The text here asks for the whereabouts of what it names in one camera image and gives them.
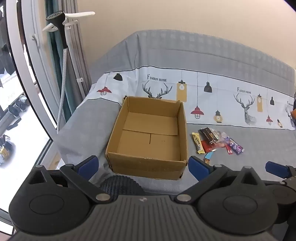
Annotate black garment steamer head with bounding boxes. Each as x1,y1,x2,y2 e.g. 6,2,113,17
46,10,69,49

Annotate grey printed bed sheet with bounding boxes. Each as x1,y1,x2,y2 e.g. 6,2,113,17
53,29,296,195

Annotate dark knitted cloth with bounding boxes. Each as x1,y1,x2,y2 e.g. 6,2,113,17
99,175,145,201

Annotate brown cardboard box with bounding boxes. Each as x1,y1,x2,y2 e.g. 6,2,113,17
105,95,188,181

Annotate white hanger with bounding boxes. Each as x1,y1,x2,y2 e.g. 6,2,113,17
42,11,96,32

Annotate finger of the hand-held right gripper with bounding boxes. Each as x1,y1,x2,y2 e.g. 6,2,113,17
265,161,296,186

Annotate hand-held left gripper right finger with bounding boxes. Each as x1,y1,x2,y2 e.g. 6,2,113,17
174,156,265,203

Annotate red gold-print snack packet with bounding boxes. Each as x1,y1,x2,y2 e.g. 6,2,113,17
201,139,226,152

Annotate yellow snack bar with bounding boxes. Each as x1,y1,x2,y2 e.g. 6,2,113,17
192,133,205,154

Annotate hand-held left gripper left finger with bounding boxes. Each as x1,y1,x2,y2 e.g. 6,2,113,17
23,156,111,203

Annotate blue and orange snack packet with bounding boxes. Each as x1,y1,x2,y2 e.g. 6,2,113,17
203,151,214,164

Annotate white window frame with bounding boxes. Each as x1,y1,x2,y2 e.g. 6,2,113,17
6,0,62,167

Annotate clear wrapped candies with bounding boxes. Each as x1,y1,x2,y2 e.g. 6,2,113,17
214,131,230,143

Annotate braided steamer hose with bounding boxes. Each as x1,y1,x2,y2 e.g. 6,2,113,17
56,47,69,134

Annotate pair of dark shoes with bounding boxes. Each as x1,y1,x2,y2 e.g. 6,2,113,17
8,95,31,118

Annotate purple snack packet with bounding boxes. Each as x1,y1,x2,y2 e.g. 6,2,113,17
228,138,245,155

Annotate black snack packet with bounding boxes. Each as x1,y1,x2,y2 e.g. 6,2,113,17
198,128,219,144

